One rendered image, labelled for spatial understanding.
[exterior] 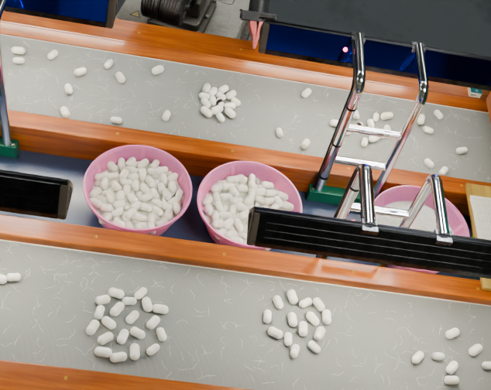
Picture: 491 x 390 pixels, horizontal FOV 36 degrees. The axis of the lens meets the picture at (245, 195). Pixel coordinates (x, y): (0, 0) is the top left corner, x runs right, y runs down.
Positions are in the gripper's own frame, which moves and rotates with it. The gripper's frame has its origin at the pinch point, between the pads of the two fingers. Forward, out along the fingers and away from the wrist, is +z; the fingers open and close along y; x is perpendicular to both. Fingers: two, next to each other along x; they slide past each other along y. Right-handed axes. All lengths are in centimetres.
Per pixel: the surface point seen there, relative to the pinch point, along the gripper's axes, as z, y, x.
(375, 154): 27.4, 36.0, -12.4
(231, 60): 4.8, -6.0, 1.9
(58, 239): 56, -42, -45
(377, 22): -40, 67, 145
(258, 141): 27.8, 3.1, -14.6
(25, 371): 81, -43, -66
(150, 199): 45, -23, -31
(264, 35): 3.0, -0.3, -39.1
